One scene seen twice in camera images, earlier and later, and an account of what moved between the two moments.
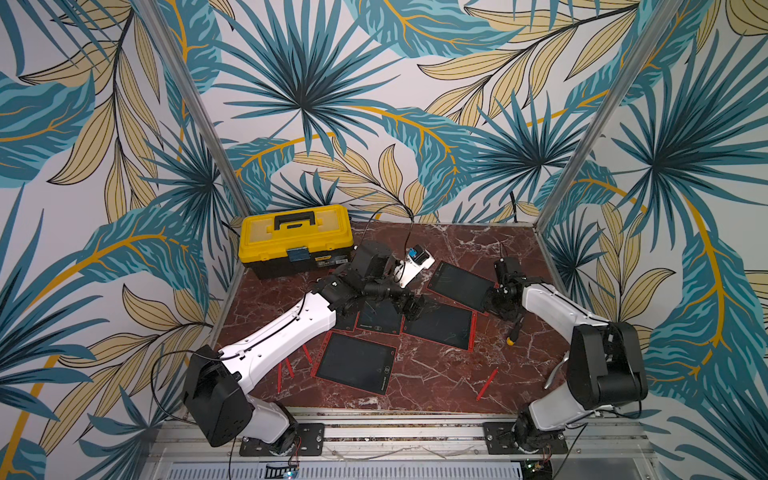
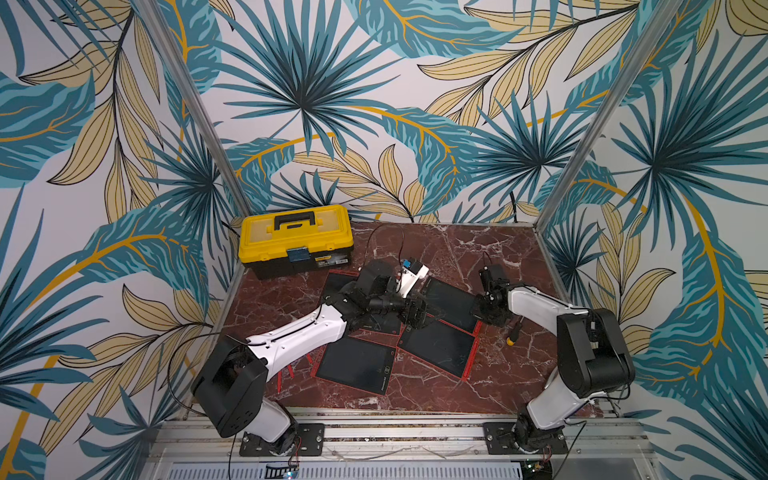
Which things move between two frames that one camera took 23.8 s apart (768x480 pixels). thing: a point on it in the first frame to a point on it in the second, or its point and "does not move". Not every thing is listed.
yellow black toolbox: (289, 242) does not move
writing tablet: (380, 315) does not move
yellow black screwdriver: (511, 339) does not move
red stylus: (487, 383) to (470, 359)
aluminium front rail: (580, 443) does not move
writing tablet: (461, 286) to (449, 304)
